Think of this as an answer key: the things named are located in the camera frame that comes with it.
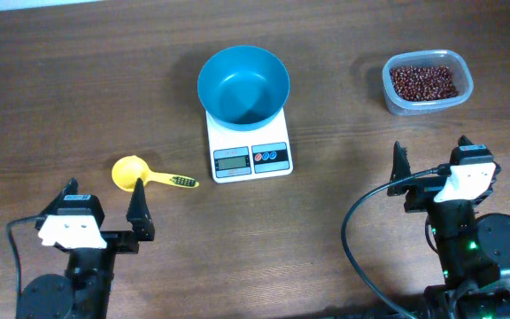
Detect red adzuki beans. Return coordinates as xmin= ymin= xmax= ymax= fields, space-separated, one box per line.
xmin=389 ymin=66 xmax=459 ymax=102

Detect black camera cable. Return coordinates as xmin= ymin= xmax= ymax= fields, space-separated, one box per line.
xmin=5 ymin=215 xmax=46 ymax=307
xmin=340 ymin=164 xmax=452 ymax=319

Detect yellow plastic measuring scoop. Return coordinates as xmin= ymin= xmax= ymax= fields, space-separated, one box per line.
xmin=112 ymin=155 xmax=199 ymax=192

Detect white digital kitchen scale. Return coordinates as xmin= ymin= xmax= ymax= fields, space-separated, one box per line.
xmin=206 ymin=112 xmax=294 ymax=183

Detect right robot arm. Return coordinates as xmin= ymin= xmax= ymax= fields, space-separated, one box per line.
xmin=387 ymin=136 xmax=510 ymax=318

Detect blue plastic bowl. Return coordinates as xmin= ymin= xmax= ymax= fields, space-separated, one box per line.
xmin=197 ymin=45 xmax=290 ymax=131

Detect black right camera cable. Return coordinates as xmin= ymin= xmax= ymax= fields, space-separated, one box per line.
xmin=340 ymin=164 xmax=452 ymax=319

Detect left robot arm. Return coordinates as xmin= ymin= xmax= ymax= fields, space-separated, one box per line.
xmin=5 ymin=178 xmax=155 ymax=319

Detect black left camera cable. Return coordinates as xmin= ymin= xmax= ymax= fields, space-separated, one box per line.
xmin=5 ymin=215 xmax=46 ymax=307

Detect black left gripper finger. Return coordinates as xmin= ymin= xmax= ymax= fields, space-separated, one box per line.
xmin=39 ymin=178 xmax=79 ymax=216
xmin=126 ymin=178 xmax=155 ymax=241

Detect clear plastic container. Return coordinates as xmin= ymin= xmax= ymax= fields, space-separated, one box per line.
xmin=382 ymin=50 xmax=474 ymax=116

